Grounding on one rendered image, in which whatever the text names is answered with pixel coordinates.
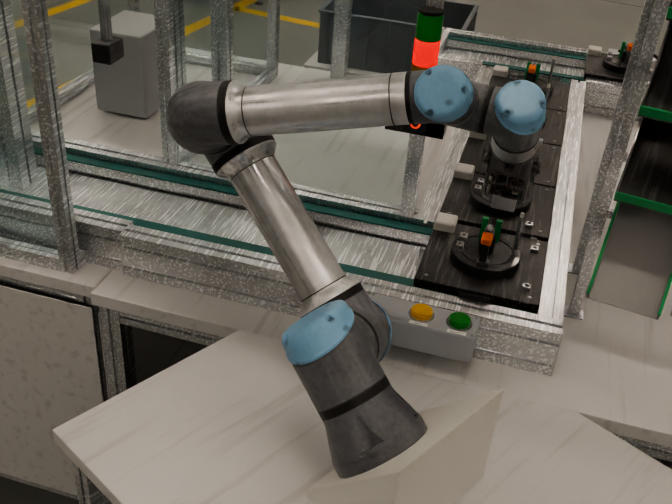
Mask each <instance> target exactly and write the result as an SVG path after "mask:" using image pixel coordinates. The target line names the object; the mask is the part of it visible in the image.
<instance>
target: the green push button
mask: <svg viewBox="0 0 672 504"><path fill-rule="evenodd" d="M448 322H449V324H450V325H451V326H452V327H454V328H457V329H466V328H468V327H469V326H470V323H471V318H470V317H469V316H468V315H467V314H465V313H462V312H454V313H452V314H450V315H449V320H448Z"/></svg>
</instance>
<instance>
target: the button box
mask: <svg viewBox="0 0 672 504"><path fill-rule="evenodd" d="M369 298H370V299H371V300H373V301H375V302H376V303H378V304H379V305H380V306H381V307H382V308H383V309H384V310H385V311H386V313H387V315H388V317H389V319H390V322H391V327H392V338H391V342H390V345H393V346H398V347H402V348H406V349H410V350H414V351H419V352H423V353H427V354H431V355H435V356H440V357H444V358H448V359H452V360H456V361H461V362H465V363H470V362H471V359H472V355H473V351H474V347H475V342H476V338H477V333H478V328H479V323H480V317H477V316H473V315H468V314H467V315H468V316H469V317H470V318H471V323H470V326H469V327H468V328H466V329H457V328H454V327H452V326H451V325H450V324H449V322H448V320H449V315H450V314H452V313H454V312H455V311H451V310H446V309H442V308H437V307H433V306H430V307H431V308H432V309H433V315H432V318H430V319H429V320H418V319H415V318H414V317H413V316H412V315H411V308H412V306H413V305H415V304H419V303H415V302H411V301H406V300H402V299H398V298H393V297H389V296H384V295H380V294H375V293H371V294H370V296H369Z"/></svg>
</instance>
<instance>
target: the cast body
mask: <svg viewBox="0 0 672 504"><path fill-rule="evenodd" d="M516 202H517V200H513V199H508V198H503V197H501V196H498V195H493V199H492V204H491V208H495V209H500V210H505V211H509V212H514V210H515V206H516Z"/></svg>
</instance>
